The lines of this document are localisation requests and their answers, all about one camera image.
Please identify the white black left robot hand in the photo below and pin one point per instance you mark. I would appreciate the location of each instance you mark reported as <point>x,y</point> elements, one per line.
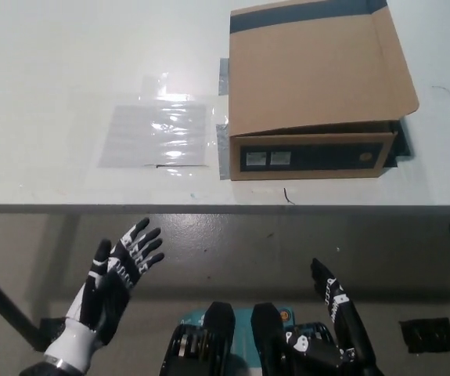
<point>107,290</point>

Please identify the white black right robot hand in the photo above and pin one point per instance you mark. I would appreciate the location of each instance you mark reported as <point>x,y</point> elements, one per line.
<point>336,305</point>

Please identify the brown cardboard storage box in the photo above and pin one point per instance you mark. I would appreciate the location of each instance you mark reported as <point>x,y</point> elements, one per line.
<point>310,78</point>

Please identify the black teal robot torso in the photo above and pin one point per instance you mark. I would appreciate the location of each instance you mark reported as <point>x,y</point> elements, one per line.
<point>220,337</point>

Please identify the black table leg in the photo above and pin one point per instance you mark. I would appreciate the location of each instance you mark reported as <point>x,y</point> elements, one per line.
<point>5,301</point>

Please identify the clear plastic sheet with paper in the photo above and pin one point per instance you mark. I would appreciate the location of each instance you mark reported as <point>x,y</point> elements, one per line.
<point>158,133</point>

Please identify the short grey tape strip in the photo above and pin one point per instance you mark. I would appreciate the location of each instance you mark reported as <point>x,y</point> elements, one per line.
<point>224,78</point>

